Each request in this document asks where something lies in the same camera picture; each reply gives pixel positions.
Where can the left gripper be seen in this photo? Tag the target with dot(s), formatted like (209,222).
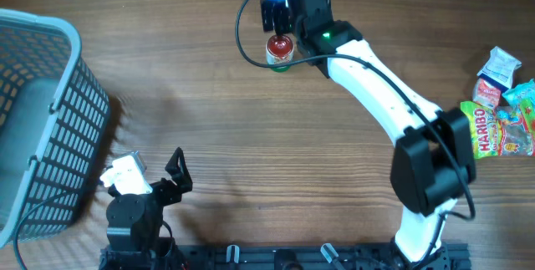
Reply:
(176,170)

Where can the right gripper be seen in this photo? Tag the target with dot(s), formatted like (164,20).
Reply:
(278,7)

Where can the green lid plastic jar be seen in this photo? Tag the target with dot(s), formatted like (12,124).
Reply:
(279,49)

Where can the red small snack pack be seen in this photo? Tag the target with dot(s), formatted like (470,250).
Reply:
(485,94)

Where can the white tissue pack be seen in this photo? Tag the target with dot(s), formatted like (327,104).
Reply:
(499,69)

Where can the haribo gummy bag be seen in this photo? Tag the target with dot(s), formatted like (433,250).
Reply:
(504,131)

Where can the teal snack packet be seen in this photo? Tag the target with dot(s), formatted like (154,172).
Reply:
(515,96)

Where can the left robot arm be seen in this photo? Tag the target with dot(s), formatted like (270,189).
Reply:
(135,216)

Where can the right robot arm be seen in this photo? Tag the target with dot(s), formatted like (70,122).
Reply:
(433,164)

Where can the grey plastic mesh basket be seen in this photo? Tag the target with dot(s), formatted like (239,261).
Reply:
(53,115)

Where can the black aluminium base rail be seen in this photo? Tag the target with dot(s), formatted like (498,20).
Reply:
(284,257)

